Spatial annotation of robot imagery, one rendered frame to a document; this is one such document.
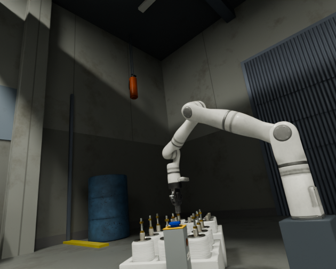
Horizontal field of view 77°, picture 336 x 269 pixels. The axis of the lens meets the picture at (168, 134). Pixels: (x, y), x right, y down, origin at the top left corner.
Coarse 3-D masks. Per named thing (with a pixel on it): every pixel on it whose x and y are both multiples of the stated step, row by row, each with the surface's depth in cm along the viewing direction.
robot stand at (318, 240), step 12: (288, 228) 67; (300, 228) 65; (312, 228) 63; (324, 228) 61; (288, 240) 67; (300, 240) 64; (312, 240) 62; (324, 240) 61; (288, 252) 66; (300, 252) 64; (312, 252) 62; (324, 252) 60; (300, 264) 64; (312, 264) 62; (324, 264) 60
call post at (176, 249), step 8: (168, 232) 71; (176, 232) 70; (184, 232) 71; (168, 240) 70; (176, 240) 70; (184, 240) 69; (168, 248) 70; (176, 248) 69; (184, 248) 69; (168, 256) 69; (176, 256) 69; (184, 256) 68; (168, 264) 69; (176, 264) 68; (184, 264) 67
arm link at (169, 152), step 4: (168, 144) 121; (172, 144) 117; (164, 148) 122; (168, 148) 119; (172, 148) 117; (176, 148) 117; (164, 152) 121; (168, 152) 119; (172, 152) 121; (164, 156) 121; (168, 156) 120; (172, 156) 121
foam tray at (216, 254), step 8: (216, 240) 110; (216, 248) 94; (216, 256) 82; (120, 264) 85; (128, 264) 84; (136, 264) 84; (144, 264) 83; (152, 264) 82; (160, 264) 81; (192, 264) 78; (200, 264) 78; (208, 264) 77; (216, 264) 76; (224, 264) 108
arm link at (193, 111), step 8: (192, 104) 100; (200, 104) 103; (184, 112) 103; (192, 112) 100; (200, 112) 97; (208, 112) 95; (216, 112) 93; (224, 112) 91; (192, 120) 102; (200, 120) 98; (208, 120) 95; (216, 120) 92; (224, 120) 90; (224, 128) 91
